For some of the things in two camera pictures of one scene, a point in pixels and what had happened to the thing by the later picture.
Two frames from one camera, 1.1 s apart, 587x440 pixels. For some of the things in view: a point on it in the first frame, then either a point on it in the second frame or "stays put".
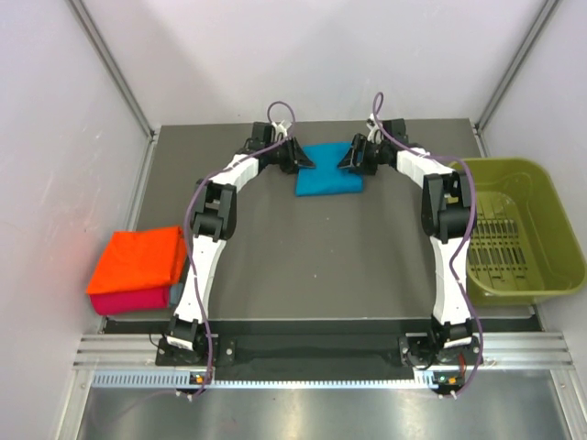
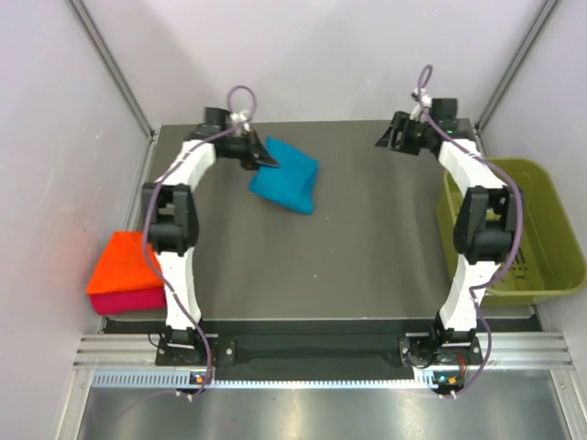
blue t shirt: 326,177 -> 292,183
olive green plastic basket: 526,243 stays put
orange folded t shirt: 139,259 stays put
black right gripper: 359,145 -> 401,124
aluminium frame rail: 118,352 stays put
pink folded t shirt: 132,302 stays put
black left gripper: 295,157 -> 250,160
